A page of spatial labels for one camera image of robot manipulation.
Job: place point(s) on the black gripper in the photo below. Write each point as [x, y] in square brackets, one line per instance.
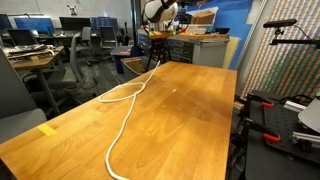
[159, 45]

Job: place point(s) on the black tripod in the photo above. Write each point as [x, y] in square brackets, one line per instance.
[149, 62]

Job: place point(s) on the grey bin with cardboard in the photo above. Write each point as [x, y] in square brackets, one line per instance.
[133, 66]

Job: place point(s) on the white storage box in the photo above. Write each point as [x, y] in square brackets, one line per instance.
[196, 30]

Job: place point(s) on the grey drawer tool cabinet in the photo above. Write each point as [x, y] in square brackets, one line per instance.
[206, 53]

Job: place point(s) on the dark mesh office chair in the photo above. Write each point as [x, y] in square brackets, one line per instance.
[108, 38]

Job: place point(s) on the brown cardboard box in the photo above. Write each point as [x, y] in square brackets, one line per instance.
[203, 18]

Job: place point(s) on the black computer monitor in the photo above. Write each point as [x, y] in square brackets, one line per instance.
[5, 21]
[75, 23]
[105, 22]
[21, 36]
[33, 25]

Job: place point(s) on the black bowl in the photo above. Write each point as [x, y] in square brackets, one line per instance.
[222, 30]

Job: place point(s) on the tan foam board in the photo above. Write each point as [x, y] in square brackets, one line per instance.
[231, 51]

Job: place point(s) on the grey office chair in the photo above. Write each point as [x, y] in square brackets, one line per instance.
[71, 66]
[13, 100]

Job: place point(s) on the wooden office desk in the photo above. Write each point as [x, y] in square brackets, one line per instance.
[36, 61]

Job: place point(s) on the yellow tape strip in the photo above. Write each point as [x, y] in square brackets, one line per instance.
[47, 130]

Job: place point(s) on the multicolour patterned panel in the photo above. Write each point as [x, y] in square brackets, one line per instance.
[293, 66]

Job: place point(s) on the black keyboard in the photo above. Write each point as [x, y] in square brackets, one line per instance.
[25, 49]

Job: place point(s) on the black stereo camera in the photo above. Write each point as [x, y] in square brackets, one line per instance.
[280, 23]

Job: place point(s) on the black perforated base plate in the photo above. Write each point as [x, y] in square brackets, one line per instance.
[276, 123]

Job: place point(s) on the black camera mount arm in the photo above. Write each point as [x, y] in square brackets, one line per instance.
[293, 42]

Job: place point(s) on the aluminium extrusion rail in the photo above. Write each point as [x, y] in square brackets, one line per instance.
[295, 106]
[305, 137]

